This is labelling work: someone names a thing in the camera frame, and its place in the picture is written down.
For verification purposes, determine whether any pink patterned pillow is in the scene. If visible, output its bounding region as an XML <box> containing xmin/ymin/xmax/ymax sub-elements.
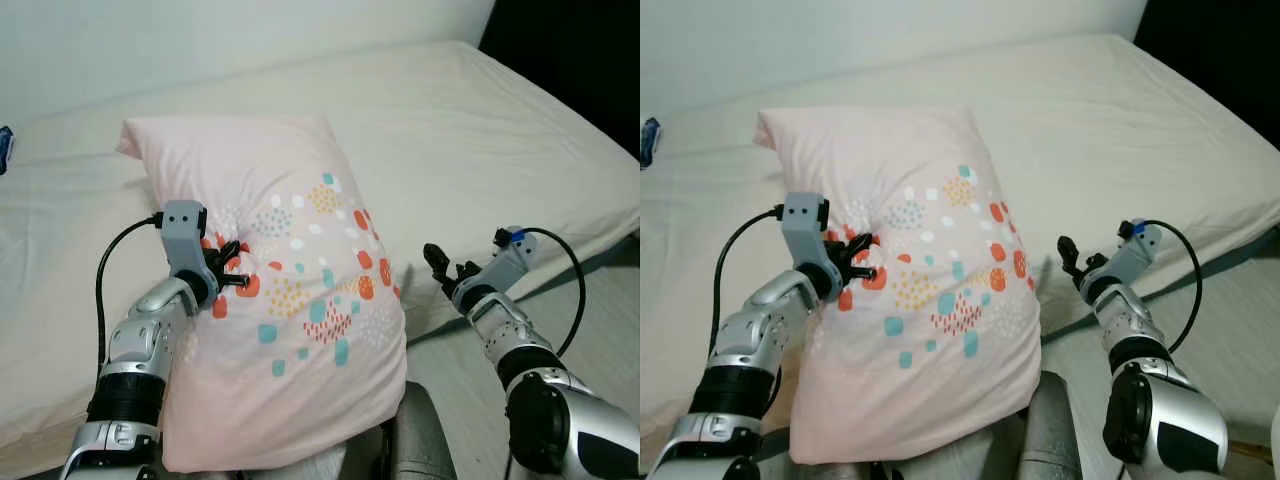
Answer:
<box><xmin>755</xmin><ymin>103</ymin><xmax>1043</xmax><ymax>467</ymax></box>
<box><xmin>117</xmin><ymin>112</ymin><xmax>409</xmax><ymax>473</ymax></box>

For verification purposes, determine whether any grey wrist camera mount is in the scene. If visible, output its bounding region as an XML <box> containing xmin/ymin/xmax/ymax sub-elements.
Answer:
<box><xmin>158</xmin><ymin>200</ymin><xmax>223</xmax><ymax>291</ymax></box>
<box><xmin>1112</xmin><ymin>220</ymin><xmax>1164</xmax><ymax>286</ymax></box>
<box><xmin>490</xmin><ymin>227</ymin><xmax>543</xmax><ymax>293</ymax></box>
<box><xmin>781</xmin><ymin>192</ymin><xmax>843</xmax><ymax>296</ymax></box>

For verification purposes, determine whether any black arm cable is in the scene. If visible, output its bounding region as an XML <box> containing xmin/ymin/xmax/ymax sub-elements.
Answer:
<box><xmin>712</xmin><ymin>205</ymin><xmax>787</xmax><ymax>361</ymax></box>
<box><xmin>518</xmin><ymin>227</ymin><xmax>588</xmax><ymax>361</ymax></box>
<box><xmin>95</xmin><ymin>212</ymin><xmax>166</xmax><ymax>396</ymax></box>
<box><xmin>1140</xmin><ymin>219</ymin><xmax>1204</xmax><ymax>356</ymax></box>

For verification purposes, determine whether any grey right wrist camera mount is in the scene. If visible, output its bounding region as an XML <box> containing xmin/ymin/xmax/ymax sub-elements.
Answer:
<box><xmin>1112</xmin><ymin>220</ymin><xmax>1164</xmax><ymax>286</ymax></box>
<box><xmin>490</xmin><ymin>227</ymin><xmax>543</xmax><ymax>293</ymax></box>

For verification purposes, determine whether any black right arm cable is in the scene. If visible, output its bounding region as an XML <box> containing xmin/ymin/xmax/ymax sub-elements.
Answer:
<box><xmin>518</xmin><ymin>227</ymin><xmax>588</xmax><ymax>361</ymax></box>
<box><xmin>1140</xmin><ymin>219</ymin><xmax>1204</xmax><ymax>356</ymax></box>

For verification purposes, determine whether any grey robot leg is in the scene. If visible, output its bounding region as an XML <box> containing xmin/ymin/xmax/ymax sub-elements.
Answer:
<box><xmin>388</xmin><ymin>383</ymin><xmax>461</xmax><ymax>480</ymax></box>
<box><xmin>1018</xmin><ymin>370</ymin><xmax>1086</xmax><ymax>480</ymax></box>

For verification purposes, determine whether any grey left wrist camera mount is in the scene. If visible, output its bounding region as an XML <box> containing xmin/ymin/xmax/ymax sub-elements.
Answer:
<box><xmin>781</xmin><ymin>192</ymin><xmax>843</xmax><ymax>296</ymax></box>
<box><xmin>158</xmin><ymin>200</ymin><xmax>223</xmax><ymax>291</ymax></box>

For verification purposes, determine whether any cream bed mattress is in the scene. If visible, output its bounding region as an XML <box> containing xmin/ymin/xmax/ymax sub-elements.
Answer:
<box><xmin>0</xmin><ymin>40</ymin><xmax>641</xmax><ymax>479</ymax></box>
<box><xmin>640</xmin><ymin>33</ymin><xmax>1280</xmax><ymax>453</ymax></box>

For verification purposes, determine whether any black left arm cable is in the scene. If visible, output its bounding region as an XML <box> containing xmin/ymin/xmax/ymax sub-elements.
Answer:
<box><xmin>95</xmin><ymin>212</ymin><xmax>166</xmax><ymax>396</ymax></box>
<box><xmin>712</xmin><ymin>205</ymin><xmax>787</xmax><ymax>361</ymax></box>

